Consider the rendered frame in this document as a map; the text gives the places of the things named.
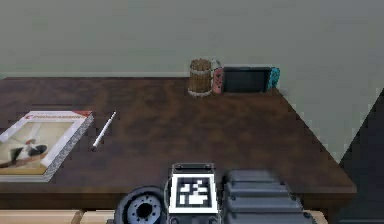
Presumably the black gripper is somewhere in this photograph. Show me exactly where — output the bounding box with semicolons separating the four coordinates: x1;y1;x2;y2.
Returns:
107;185;168;224

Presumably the brown wooden mug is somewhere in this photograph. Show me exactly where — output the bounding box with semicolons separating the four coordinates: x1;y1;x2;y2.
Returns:
187;58;222;98

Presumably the handheld game console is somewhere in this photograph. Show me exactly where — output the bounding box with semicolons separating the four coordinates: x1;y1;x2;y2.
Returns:
212;65;281;95

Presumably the white book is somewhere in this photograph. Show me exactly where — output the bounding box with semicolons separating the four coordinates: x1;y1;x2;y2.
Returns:
0;110;95;183

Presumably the dark brown wooden table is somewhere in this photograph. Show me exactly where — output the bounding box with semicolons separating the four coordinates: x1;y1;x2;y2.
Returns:
0;77;358;214

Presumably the white pen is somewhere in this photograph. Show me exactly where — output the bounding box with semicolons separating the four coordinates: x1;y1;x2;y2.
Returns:
91;110;117;151

